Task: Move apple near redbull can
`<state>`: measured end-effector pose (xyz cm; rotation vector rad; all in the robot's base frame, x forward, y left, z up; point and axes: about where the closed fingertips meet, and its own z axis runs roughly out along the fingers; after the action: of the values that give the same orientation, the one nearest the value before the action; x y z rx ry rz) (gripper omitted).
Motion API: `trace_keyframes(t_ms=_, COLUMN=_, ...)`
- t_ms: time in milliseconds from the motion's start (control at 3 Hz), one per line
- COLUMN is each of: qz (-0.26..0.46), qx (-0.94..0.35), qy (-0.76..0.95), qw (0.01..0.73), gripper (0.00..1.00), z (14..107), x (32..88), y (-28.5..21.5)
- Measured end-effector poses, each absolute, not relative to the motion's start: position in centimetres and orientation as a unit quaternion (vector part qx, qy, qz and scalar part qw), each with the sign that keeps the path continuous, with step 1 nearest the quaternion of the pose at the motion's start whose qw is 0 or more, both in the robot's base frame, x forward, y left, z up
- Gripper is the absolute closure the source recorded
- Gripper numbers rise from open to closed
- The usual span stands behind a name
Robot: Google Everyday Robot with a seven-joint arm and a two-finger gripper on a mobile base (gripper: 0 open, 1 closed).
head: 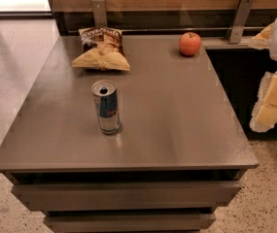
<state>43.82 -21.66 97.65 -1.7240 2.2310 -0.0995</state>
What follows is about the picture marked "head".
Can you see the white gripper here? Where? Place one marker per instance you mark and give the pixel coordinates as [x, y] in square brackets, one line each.
[265, 112]

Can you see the red apple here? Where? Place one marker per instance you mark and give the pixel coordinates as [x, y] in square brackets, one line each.
[189, 44]

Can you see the blue silver redbull can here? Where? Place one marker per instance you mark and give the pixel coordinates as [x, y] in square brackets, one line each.
[106, 103]

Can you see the upper grey drawer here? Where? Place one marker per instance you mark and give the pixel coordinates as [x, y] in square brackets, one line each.
[125, 196]

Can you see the grey drawer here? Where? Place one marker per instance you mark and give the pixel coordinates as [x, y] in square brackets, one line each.
[125, 196]
[128, 223]

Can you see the yellow brown chip bag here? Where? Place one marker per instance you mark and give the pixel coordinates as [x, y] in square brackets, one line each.
[102, 50]

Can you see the lower grey drawer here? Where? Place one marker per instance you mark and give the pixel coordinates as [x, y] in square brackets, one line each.
[128, 223]

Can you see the right metal wall bracket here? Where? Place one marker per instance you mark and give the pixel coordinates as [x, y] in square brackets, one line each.
[235, 31]

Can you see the metal wall bracket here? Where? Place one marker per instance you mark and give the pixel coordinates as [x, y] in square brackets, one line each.
[235, 31]
[99, 13]

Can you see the left metal wall bracket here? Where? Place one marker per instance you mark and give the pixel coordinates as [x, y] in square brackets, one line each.
[99, 13]

